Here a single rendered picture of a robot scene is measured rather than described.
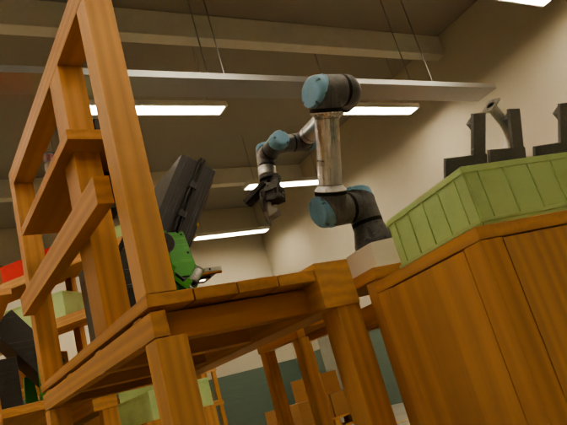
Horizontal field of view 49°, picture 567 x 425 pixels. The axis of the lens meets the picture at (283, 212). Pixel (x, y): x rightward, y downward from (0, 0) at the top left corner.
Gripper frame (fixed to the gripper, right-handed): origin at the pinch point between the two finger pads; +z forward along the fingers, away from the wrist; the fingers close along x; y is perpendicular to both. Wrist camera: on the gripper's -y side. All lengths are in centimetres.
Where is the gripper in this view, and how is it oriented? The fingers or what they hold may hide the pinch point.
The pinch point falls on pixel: (268, 223)
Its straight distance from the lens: 242.7
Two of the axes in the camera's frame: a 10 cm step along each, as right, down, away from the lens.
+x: 4.3, 3.7, 8.3
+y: 9.0, -2.9, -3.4
